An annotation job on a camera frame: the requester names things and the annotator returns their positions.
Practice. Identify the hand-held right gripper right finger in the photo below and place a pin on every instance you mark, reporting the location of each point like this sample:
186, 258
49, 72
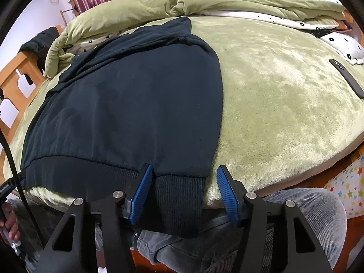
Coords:
227, 193

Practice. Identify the black sweatshirt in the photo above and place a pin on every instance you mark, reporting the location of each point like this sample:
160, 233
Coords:
128, 105

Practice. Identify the green floral quilt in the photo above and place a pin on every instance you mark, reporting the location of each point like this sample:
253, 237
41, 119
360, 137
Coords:
128, 11

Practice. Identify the star print fabric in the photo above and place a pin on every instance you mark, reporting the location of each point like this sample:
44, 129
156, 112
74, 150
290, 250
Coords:
348, 187

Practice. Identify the person's grey pants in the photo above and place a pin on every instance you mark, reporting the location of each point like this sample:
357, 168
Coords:
298, 213

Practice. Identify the black jacket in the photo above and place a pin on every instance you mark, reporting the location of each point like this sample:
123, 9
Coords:
39, 42

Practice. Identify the wooden bed frame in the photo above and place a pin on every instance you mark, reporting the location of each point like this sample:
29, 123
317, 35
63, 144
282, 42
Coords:
17, 71

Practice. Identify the white floral pillow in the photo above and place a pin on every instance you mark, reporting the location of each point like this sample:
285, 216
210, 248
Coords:
344, 44

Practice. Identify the person's left hand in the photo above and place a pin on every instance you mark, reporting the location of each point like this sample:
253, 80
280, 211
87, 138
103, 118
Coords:
12, 227

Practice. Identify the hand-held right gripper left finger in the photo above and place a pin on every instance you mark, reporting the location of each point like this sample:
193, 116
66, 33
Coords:
142, 193

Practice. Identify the wooden coat rack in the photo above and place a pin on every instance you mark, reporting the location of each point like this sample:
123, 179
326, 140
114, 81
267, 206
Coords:
68, 12

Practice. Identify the black smartphone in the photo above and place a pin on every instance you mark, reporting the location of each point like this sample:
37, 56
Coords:
348, 78

